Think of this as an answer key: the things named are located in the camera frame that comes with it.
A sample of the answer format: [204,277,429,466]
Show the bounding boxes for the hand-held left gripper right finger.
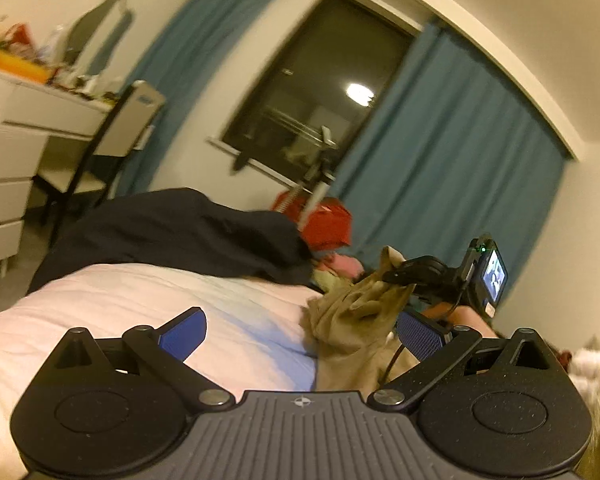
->
[367,309,552,414]

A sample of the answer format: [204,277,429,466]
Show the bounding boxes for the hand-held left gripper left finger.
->
[54,306,237,414]

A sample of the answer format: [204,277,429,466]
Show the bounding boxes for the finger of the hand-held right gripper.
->
[382,255,450,287]
[414,283,462,307]

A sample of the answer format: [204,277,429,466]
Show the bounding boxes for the beige shirt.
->
[300,245,433,392]

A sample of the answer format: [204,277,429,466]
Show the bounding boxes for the person's right forearm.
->
[422,304,498,339]

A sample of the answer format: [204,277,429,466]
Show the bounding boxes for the pastel printed bed sheet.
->
[0,261,323,480]

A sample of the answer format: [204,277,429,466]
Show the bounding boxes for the pink cloth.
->
[322,254,367,280]

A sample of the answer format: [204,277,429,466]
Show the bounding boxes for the red cloth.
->
[271,191,354,254]

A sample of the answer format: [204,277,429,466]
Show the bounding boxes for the black garment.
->
[27,187,315,297]

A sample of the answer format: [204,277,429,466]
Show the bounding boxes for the wide blue curtain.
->
[324,22,567,313]

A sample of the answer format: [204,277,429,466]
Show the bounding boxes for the garment steamer stand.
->
[286,124,340,233]

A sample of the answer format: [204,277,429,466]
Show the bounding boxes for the cream textured pillow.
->
[569,332,600,413]

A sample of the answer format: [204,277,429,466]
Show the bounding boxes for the black and cream chair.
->
[34,80,167,247]

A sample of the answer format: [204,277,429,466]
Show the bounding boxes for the dark framed window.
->
[206,0,423,185]

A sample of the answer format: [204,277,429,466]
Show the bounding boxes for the white dresser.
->
[0,57,118,278]

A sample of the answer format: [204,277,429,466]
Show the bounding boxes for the narrow blue curtain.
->
[114,0,308,197]

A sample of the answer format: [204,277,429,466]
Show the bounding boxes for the wavy vanity mirror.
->
[66,0,133,77]

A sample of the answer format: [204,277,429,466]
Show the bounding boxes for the black cable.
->
[379,300,462,390]

